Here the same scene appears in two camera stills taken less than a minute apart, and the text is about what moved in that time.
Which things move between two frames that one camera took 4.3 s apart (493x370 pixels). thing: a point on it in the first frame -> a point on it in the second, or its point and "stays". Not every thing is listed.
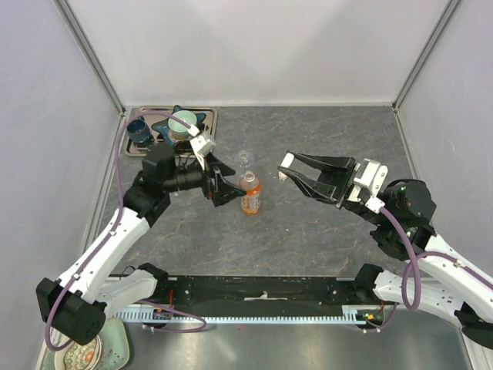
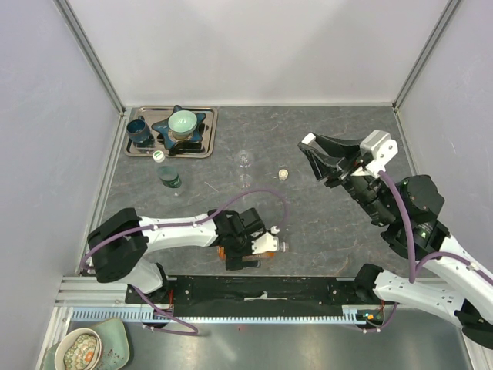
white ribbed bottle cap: x=282 y=176 stays
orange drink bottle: x=250 y=203 -> x=283 y=248
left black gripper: x=220 y=193 -> x=233 y=260
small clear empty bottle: x=244 y=159 stays
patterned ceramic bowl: x=80 y=357 stays
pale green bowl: x=179 y=130 stays
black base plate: x=262 y=296 stays
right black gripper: x=332 y=183 -> x=349 y=160
